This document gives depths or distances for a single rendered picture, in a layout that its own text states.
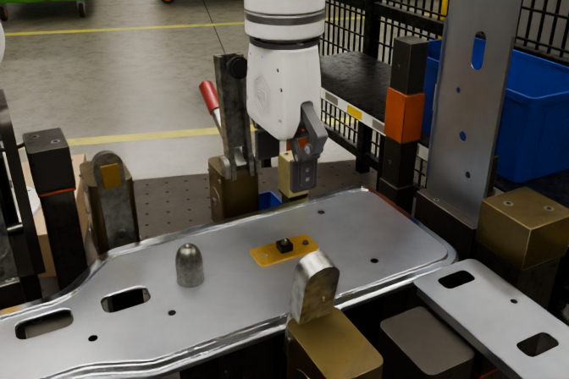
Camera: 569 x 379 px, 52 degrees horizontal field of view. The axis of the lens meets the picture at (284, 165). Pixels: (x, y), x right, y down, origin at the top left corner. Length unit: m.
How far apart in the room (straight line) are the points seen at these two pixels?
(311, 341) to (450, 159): 0.40
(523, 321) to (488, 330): 0.04
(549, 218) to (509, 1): 0.26
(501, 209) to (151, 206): 0.92
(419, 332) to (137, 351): 0.30
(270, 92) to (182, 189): 0.93
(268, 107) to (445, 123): 0.31
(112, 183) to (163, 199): 0.72
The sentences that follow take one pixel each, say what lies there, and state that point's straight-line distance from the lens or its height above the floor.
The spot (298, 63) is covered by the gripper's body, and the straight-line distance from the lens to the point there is 0.60.
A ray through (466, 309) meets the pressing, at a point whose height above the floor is 1.00.
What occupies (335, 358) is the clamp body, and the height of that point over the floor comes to 1.04.
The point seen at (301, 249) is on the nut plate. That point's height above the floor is 1.00.
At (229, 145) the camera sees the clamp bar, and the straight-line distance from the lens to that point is 0.80.
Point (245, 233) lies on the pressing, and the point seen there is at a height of 1.00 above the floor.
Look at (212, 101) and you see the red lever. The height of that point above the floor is 1.13.
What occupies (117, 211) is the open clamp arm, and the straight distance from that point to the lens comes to 0.80.
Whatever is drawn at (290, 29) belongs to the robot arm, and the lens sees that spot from 0.59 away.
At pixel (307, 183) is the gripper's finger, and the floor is 1.13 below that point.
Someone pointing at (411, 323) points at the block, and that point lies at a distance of 0.69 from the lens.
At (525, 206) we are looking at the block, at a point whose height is 1.06.
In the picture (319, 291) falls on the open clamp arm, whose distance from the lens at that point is 0.55.
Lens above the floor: 1.43
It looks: 27 degrees down
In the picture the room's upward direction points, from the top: straight up
